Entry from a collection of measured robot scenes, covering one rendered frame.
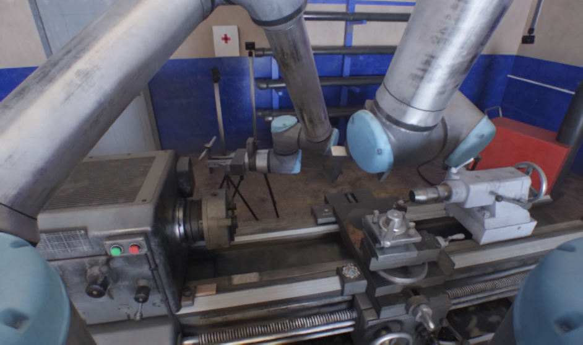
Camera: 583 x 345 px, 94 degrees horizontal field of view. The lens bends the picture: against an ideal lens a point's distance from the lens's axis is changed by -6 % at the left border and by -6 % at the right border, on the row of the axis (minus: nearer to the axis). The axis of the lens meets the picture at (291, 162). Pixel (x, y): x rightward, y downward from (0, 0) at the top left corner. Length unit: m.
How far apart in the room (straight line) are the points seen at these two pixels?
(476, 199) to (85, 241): 1.64
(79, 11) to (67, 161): 3.95
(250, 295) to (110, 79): 1.06
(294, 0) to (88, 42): 0.33
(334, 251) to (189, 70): 3.14
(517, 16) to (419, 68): 5.53
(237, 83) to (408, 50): 3.83
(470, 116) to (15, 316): 0.54
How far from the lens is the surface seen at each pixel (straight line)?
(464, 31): 0.34
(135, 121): 4.43
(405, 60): 0.36
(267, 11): 0.57
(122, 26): 0.49
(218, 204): 1.20
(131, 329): 1.37
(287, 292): 1.34
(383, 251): 1.22
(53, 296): 0.28
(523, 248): 1.91
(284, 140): 0.99
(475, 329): 2.00
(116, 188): 1.18
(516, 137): 3.88
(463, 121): 0.50
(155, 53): 0.50
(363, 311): 1.36
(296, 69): 0.68
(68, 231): 1.11
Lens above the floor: 1.89
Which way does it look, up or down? 28 degrees down
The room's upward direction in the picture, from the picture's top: straight up
